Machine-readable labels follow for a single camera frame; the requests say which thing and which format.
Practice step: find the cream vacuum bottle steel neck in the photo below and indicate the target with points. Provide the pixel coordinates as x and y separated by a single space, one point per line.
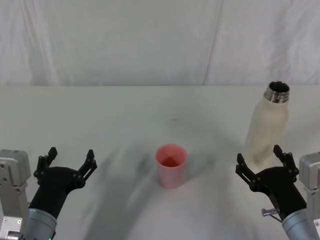
268 125

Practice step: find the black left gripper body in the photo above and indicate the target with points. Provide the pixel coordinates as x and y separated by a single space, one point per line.
56 182

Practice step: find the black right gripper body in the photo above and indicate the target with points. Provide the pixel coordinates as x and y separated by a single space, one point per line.
280 185

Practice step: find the white curtain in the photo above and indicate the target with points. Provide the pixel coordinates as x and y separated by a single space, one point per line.
125 42

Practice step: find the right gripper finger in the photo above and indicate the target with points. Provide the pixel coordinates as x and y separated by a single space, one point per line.
286 160
246 170

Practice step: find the white table cloth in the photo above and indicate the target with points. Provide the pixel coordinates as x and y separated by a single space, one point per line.
120 120

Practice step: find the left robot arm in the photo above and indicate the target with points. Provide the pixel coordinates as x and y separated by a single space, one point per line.
13 180

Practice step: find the pink plastic cup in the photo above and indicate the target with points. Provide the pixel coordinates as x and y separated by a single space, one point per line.
171 175

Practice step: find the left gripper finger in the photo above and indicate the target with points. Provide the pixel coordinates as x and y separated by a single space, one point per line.
43 162
87 165

